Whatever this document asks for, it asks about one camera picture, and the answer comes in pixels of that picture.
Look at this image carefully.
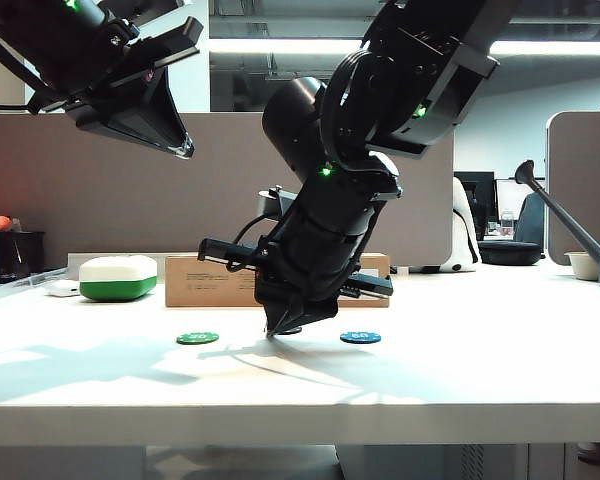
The narrow grey desk partition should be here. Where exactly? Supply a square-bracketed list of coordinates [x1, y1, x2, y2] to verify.
[544, 110, 600, 267]

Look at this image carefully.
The black container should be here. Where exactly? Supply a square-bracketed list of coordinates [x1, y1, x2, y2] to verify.
[0, 231, 46, 286]

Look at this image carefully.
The white and green lidded case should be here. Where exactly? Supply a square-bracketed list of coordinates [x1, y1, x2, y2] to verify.
[78, 254, 159, 303]

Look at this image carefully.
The clear acrylic tray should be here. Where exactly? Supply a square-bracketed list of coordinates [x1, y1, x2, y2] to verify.
[0, 267, 69, 301]

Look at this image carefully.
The monitor with white screen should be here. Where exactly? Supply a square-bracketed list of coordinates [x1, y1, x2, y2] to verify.
[494, 178, 546, 236]

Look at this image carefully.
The small white earbuds case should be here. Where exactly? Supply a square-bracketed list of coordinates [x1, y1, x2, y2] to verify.
[44, 279, 80, 299]

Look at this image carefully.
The brown cardboard box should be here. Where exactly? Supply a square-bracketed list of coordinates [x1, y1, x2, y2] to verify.
[164, 254, 391, 308]

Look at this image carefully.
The white paper bowl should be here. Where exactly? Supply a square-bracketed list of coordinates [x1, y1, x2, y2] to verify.
[563, 251, 600, 282]

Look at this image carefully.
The wide grey desk partition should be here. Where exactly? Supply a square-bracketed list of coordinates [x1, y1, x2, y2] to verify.
[0, 112, 455, 271]

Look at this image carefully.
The green poker chip 20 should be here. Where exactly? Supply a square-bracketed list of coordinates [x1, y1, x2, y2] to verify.
[175, 331, 220, 347]

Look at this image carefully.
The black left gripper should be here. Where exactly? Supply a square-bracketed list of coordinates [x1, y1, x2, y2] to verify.
[27, 16, 204, 160]

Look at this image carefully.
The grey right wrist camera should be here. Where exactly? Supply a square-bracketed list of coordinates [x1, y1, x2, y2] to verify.
[257, 185, 302, 217]

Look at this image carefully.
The white and black plush toy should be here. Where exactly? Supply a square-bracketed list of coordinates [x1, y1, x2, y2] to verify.
[439, 177, 481, 274]

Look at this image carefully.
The ceiling light strip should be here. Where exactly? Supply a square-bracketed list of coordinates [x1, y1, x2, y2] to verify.
[208, 38, 600, 57]

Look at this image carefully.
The blue poker chip 50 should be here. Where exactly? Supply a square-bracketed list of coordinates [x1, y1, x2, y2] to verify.
[339, 330, 383, 346]

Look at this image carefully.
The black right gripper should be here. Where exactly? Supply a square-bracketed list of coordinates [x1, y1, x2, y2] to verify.
[197, 192, 395, 336]

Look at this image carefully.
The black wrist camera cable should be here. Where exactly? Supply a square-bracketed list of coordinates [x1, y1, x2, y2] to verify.
[233, 213, 277, 246]

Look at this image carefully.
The black computer monitor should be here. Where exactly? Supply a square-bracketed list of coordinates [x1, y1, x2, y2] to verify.
[452, 171, 496, 241]

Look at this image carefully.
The black round cushion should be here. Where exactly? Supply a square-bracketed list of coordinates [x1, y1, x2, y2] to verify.
[477, 241, 542, 267]

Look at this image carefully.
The dark blue office chair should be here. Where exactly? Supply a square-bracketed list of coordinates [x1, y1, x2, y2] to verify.
[513, 193, 546, 246]

